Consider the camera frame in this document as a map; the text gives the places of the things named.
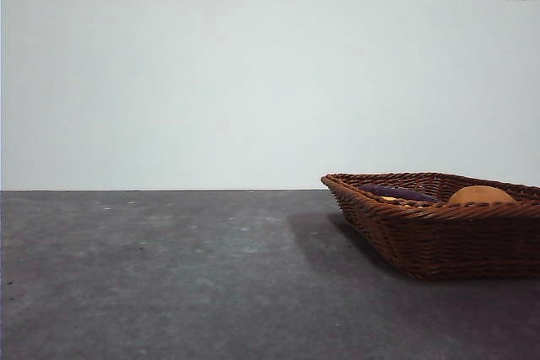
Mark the purple eggplant with green stem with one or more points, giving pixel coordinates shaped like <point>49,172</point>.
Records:
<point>396,192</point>

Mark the brown wicker basket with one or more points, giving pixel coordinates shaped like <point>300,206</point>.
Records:
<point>443,242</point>

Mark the brown potato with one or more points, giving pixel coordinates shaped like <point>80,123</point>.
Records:
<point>481,195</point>

